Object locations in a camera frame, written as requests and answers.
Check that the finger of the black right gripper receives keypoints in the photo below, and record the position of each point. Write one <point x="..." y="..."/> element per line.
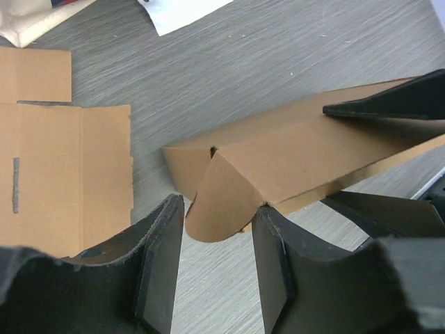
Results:
<point x="421" y="98"/>
<point x="381" y="216"/>

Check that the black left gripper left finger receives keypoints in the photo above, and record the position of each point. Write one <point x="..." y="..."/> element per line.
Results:
<point x="125" y="284"/>

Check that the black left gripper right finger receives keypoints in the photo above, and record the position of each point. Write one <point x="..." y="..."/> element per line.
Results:
<point x="307" y="285"/>

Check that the spare cardboard blank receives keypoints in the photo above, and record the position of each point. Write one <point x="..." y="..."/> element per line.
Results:
<point x="66" y="171"/>

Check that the brown cardboard box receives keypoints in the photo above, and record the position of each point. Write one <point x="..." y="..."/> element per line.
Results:
<point x="288" y="158"/>

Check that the beige canvas tote bag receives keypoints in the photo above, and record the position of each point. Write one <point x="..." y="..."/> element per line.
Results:
<point x="23" y="22"/>

